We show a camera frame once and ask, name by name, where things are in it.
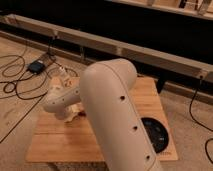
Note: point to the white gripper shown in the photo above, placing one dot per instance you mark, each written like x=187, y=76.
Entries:
x=60, y=96

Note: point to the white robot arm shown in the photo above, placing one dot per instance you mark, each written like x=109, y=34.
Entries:
x=103, y=90

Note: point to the wooden table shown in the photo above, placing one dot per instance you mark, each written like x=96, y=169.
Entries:
x=56, y=141

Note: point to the black bowl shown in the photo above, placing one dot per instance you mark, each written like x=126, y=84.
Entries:
x=157, y=133

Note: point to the wooden shelf frame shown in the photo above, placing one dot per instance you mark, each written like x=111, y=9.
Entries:
x=149, y=56

